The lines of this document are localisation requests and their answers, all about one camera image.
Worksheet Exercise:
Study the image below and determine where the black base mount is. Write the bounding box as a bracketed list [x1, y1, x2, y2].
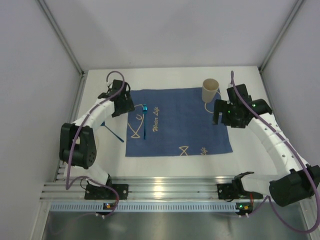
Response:
[84, 184, 129, 200]
[216, 183, 264, 202]

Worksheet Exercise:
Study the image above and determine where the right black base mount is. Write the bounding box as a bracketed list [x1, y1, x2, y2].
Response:
[216, 183, 264, 202]

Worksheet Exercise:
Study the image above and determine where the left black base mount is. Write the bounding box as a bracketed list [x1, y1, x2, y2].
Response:
[84, 184, 129, 200]

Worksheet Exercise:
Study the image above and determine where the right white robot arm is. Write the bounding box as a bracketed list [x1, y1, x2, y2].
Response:
[213, 84, 320, 207]

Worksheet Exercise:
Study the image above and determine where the cream round plate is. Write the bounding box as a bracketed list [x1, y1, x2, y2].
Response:
[94, 135, 100, 152]

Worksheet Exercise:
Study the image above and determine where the beige cup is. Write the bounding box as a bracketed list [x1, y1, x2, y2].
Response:
[201, 78, 220, 103]

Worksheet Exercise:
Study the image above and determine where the slotted grey cable duct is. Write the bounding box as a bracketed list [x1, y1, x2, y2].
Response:
[50, 202, 252, 213]

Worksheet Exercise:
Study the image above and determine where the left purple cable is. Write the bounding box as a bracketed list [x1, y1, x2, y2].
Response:
[64, 70, 126, 219]

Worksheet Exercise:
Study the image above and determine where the aluminium rail frame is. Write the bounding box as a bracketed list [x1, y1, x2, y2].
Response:
[39, 159, 312, 202]

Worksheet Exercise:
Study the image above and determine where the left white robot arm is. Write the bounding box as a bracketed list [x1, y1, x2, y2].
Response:
[59, 79, 135, 190]

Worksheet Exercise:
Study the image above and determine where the aluminium corner post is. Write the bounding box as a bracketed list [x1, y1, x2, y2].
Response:
[35, 0, 85, 76]
[258, 0, 306, 74]

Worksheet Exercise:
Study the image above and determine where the blue metallic fork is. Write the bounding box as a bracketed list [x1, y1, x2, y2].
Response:
[142, 103, 148, 140]

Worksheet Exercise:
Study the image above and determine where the right aluminium corner post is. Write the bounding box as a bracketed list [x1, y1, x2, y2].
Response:
[258, 0, 306, 74]

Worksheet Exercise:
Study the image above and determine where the left aluminium corner post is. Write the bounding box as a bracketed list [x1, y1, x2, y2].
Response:
[35, 0, 85, 76]

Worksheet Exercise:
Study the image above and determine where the blue metallic spoon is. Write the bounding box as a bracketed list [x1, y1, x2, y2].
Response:
[101, 121, 125, 143]

